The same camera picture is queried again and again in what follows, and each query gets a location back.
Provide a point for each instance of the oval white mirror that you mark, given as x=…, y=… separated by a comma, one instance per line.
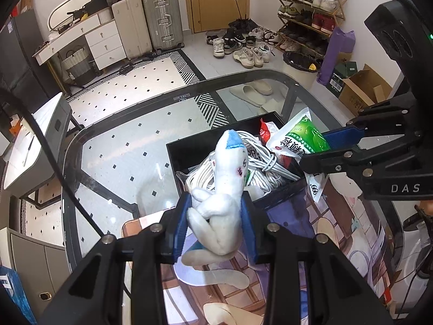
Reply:
x=67, y=10

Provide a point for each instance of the bagged flat white shoelaces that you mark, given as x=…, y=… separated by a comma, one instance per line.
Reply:
x=182, y=177

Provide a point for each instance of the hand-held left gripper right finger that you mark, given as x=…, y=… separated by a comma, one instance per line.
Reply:
x=250, y=233

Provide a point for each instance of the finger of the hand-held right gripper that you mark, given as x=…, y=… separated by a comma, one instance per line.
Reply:
x=331, y=163
x=341, y=137

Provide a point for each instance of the grey and white coffee table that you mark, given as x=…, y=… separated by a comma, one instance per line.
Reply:
x=33, y=135

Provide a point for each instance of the purple yoga mat bag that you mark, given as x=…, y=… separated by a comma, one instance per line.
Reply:
x=338, y=54

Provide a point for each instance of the white trash bin black bag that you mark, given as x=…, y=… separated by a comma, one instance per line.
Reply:
x=301, y=65

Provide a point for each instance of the glass table top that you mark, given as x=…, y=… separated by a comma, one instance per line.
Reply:
x=135, y=84

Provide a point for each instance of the wooden shoe rack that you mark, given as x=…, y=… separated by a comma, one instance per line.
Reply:
x=304, y=17

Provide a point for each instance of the white shark plush toy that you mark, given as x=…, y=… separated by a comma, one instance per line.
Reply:
x=223, y=189

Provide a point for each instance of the white dresser desk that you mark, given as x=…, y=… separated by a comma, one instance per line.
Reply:
x=105, y=44

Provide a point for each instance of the pile of shoes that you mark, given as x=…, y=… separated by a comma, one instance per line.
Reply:
x=243, y=54

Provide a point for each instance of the dark green box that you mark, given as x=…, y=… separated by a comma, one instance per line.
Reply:
x=341, y=74

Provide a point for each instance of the white shoelaces in printed bag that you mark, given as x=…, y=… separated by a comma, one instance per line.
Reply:
x=253, y=153

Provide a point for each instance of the wooden door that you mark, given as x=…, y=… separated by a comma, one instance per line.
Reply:
x=220, y=0

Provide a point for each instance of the blue box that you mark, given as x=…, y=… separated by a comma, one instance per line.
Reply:
x=13, y=298

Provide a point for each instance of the black refrigerator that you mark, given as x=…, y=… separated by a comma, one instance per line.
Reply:
x=20, y=57

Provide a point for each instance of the silver suitcase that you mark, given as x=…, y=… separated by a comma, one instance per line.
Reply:
x=162, y=17

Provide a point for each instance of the black storage box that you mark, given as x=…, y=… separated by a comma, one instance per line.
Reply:
x=189, y=152

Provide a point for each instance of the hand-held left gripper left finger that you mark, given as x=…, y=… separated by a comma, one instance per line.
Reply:
x=181, y=230

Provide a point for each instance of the grey cabinet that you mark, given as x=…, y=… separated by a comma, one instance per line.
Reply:
x=33, y=264

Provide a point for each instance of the green white snack bag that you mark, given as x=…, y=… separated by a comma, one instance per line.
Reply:
x=304, y=135

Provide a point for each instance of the black umbrella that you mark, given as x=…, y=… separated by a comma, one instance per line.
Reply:
x=242, y=24

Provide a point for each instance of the beige suitcase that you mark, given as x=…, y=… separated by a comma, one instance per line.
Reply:
x=130, y=23

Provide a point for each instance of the black pen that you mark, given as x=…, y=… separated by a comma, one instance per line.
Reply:
x=29, y=149

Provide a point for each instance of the printed cartoon table mat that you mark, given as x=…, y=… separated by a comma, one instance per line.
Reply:
x=338, y=216

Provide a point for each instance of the open cardboard box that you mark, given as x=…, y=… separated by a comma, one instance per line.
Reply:
x=358, y=89

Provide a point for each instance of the small orange white container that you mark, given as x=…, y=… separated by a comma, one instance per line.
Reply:
x=15, y=128

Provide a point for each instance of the woven basket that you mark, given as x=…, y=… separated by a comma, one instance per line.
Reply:
x=76, y=62

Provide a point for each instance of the cream slipper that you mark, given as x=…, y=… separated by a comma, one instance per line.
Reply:
x=270, y=105
x=250, y=96
x=262, y=87

